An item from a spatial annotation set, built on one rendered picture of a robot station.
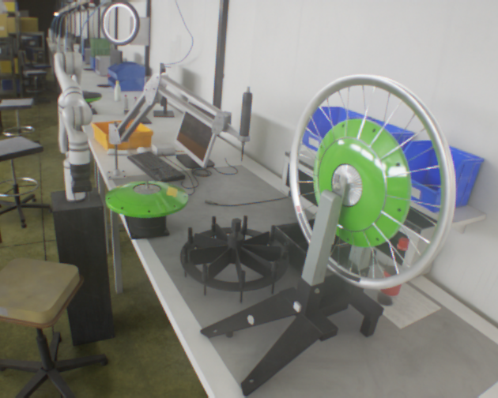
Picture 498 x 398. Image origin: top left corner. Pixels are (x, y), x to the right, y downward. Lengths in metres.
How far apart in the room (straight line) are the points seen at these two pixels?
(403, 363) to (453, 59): 0.99
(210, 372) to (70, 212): 1.19
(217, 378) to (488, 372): 0.74
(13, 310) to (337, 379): 1.27
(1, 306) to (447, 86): 1.88
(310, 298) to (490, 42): 0.97
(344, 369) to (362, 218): 0.40
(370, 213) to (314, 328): 0.33
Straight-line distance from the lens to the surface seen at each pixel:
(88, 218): 1.99
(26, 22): 11.59
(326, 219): 0.94
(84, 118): 1.45
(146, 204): 1.42
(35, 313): 1.73
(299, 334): 1.04
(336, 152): 0.98
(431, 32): 1.57
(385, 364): 1.15
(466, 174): 1.37
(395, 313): 1.33
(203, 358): 1.05
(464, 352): 1.30
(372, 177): 0.91
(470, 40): 1.48
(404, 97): 0.87
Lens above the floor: 1.68
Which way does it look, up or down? 24 degrees down
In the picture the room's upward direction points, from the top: 5 degrees clockwise
